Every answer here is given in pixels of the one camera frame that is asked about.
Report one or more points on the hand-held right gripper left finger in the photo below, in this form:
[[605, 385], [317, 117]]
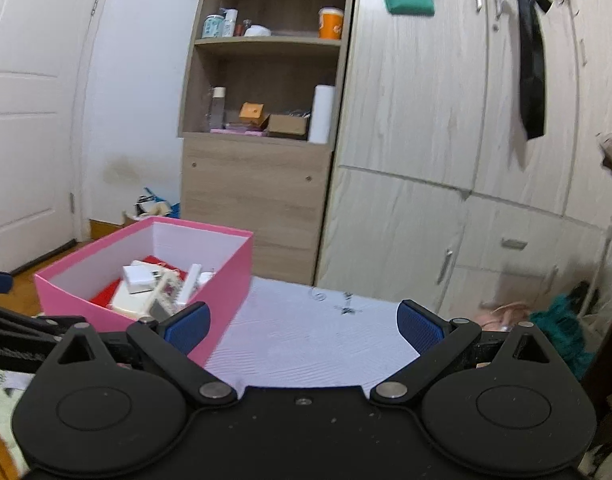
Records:
[[188, 327]]

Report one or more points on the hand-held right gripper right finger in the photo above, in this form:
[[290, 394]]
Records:
[[420, 327]]

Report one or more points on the white remote with pink label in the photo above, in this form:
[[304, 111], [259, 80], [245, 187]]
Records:
[[192, 282]]

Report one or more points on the white charger block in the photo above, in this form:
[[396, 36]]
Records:
[[207, 278]]

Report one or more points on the pink cardboard box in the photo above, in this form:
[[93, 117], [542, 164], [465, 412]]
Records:
[[226, 285]]

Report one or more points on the long cream remote control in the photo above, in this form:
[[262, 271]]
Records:
[[126, 305]]

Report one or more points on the large white pronged charger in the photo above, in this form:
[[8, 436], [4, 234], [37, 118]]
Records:
[[138, 278]]

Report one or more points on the slim white box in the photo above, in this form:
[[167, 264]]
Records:
[[143, 263]]

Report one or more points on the black door draft strip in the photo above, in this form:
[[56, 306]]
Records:
[[43, 258]]

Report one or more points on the red printed box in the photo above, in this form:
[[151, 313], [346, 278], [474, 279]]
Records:
[[103, 296]]

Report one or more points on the pink handbag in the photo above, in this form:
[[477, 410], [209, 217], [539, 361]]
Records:
[[505, 312]]

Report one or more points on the pale green cloth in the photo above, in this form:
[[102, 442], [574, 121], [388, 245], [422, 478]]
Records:
[[6, 410]]

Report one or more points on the white striped cloth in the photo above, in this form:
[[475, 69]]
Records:
[[311, 340]]

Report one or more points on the white door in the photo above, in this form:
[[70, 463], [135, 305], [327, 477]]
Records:
[[26, 160]]

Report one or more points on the wooden shelf cabinet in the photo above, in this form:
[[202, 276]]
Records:
[[256, 200]]

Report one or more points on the teal cloth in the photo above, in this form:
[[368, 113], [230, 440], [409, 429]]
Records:
[[565, 330]]

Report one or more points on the flat pink book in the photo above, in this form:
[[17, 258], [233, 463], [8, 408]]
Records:
[[236, 131]]

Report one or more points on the light wood wardrobe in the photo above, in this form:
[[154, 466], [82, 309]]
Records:
[[410, 110]]

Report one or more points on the clear bottle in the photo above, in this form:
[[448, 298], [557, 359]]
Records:
[[217, 107]]

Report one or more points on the small orange box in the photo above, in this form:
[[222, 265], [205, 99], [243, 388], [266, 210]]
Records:
[[252, 114]]

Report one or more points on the small brown cardboard box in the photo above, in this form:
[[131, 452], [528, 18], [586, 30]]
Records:
[[287, 126]]

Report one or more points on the white paper roll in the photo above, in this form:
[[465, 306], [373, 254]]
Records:
[[322, 114]]

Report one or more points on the black necktie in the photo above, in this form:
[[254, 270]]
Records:
[[530, 85]]

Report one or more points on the teal jar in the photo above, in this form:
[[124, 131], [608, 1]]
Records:
[[213, 26]]

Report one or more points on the white bowl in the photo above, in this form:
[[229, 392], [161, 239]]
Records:
[[257, 31]]

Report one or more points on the white bottle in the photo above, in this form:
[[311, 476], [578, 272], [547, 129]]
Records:
[[230, 22]]

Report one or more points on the orange cup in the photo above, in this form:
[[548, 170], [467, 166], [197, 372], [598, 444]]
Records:
[[331, 24]]

